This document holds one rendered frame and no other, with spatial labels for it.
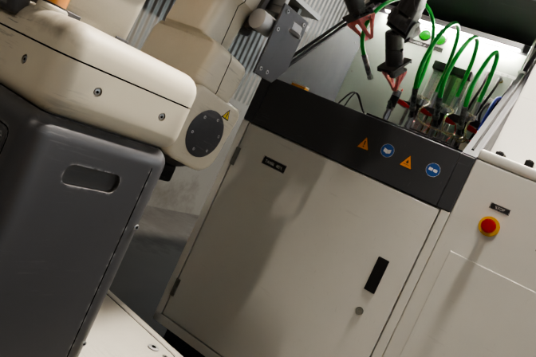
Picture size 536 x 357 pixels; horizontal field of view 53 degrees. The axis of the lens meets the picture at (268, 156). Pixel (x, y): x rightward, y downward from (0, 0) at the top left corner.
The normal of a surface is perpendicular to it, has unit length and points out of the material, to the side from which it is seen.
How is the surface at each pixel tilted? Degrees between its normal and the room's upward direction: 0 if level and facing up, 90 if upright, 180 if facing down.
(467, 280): 90
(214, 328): 90
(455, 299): 90
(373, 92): 90
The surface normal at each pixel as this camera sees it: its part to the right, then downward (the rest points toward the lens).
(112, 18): 0.72, 0.40
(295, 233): -0.42, -0.15
